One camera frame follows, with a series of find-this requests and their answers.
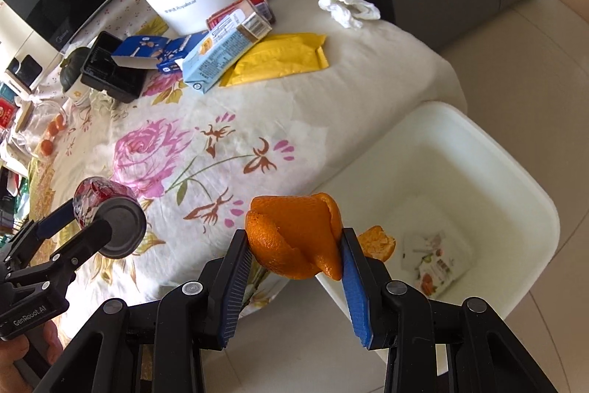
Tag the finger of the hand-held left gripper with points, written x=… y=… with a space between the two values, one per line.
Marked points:
x=87 y=239
x=50 y=225

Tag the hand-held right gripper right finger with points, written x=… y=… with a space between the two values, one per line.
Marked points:
x=356 y=291

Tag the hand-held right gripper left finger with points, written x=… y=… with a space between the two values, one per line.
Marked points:
x=234 y=287

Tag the red drink can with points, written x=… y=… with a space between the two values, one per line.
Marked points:
x=122 y=218

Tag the white plastic bin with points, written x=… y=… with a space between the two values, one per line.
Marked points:
x=460 y=153

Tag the blue cardboard box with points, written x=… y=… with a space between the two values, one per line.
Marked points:
x=138 y=47
x=182 y=47

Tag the white tissue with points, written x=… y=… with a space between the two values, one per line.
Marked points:
x=349 y=6

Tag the person's left hand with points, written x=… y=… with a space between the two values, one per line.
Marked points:
x=14 y=356

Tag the small orange peel piece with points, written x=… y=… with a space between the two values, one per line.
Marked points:
x=377 y=243

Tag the small orange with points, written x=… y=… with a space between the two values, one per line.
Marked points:
x=46 y=146
x=57 y=126

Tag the white printed packet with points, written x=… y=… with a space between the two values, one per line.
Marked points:
x=437 y=259

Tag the red packet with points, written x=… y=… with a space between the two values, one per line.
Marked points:
x=7 y=114

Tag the small black device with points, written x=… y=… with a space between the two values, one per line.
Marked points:
x=25 y=70

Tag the black plastic tray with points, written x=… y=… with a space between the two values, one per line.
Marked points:
x=110 y=75

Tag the floral tablecloth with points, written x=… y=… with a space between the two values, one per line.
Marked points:
x=276 y=112

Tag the light blue carton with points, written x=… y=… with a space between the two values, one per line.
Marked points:
x=216 y=61

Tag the small tan box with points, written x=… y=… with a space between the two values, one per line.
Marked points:
x=253 y=27

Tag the red white box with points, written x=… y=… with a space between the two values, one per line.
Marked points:
x=257 y=1

